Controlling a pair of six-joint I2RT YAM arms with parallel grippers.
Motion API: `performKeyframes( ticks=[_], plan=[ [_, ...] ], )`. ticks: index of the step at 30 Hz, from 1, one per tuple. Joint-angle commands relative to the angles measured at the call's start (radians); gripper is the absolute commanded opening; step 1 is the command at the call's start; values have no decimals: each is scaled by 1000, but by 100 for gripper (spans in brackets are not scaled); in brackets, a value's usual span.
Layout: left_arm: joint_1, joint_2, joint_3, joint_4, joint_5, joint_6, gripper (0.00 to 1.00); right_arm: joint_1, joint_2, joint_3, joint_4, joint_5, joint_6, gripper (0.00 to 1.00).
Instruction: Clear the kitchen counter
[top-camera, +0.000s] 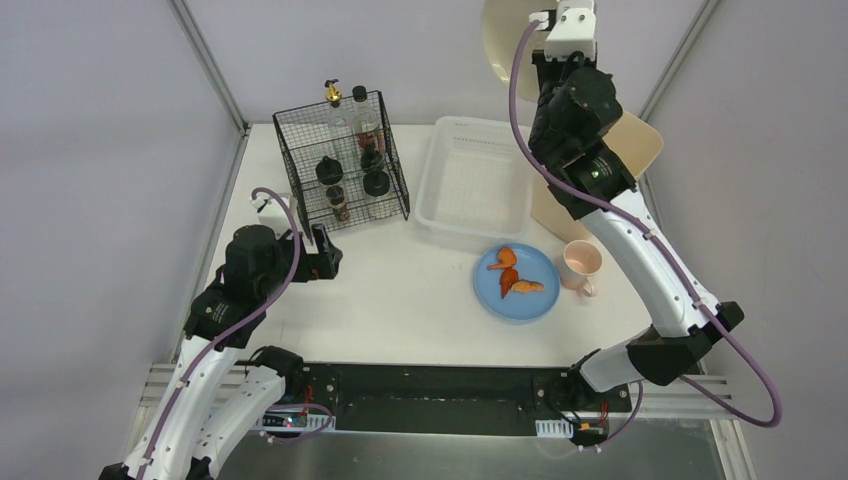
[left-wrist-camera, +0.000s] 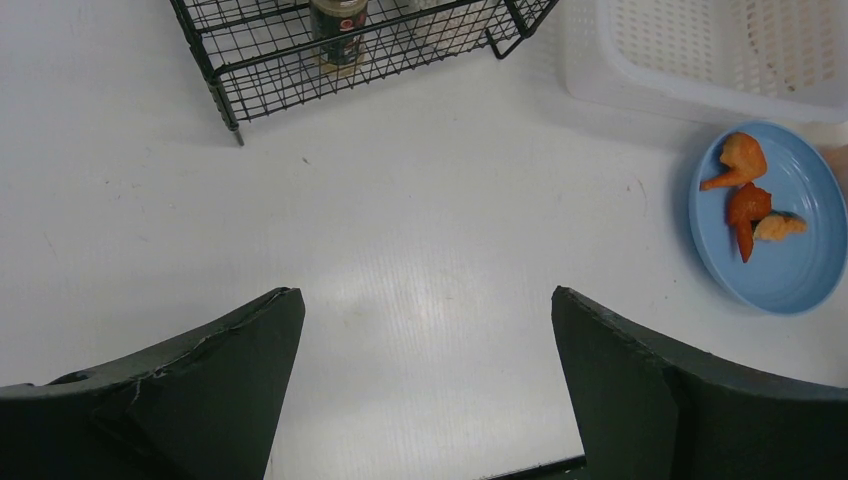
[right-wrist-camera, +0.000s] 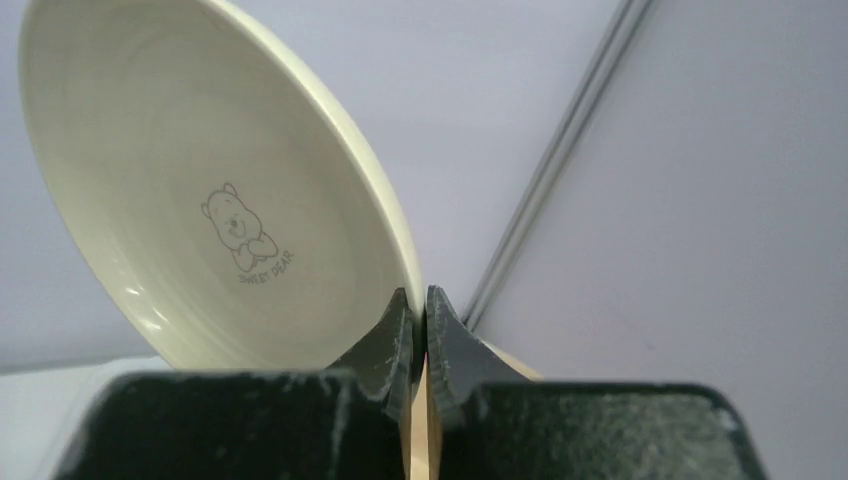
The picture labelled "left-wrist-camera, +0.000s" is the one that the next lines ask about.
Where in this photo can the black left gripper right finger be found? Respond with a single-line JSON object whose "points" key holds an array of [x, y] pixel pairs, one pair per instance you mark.
{"points": [[648, 406]]}

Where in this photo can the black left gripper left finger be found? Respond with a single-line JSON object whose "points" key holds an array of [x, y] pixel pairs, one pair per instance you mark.
{"points": [[202, 405]]}

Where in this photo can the blue round plate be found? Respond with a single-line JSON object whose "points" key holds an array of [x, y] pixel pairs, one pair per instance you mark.
{"points": [[789, 277]]}

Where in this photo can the small dark taped spice jar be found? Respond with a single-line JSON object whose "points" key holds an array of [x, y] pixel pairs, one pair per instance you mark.
{"points": [[337, 25]]}

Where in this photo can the orange fried toy food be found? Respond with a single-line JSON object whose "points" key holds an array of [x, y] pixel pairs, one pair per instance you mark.
{"points": [[776, 226]]}

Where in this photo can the pink cup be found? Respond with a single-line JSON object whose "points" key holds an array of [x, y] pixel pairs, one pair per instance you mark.
{"points": [[837, 160]]}

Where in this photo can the white plastic perforated basket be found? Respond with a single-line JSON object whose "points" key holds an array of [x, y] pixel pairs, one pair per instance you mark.
{"points": [[710, 61]]}

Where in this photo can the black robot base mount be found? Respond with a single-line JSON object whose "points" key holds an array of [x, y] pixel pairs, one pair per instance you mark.
{"points": [[567, 469]]}

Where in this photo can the black wire basket rack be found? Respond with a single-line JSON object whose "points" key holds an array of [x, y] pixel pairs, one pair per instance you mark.
{"points": [[257, 57]]}

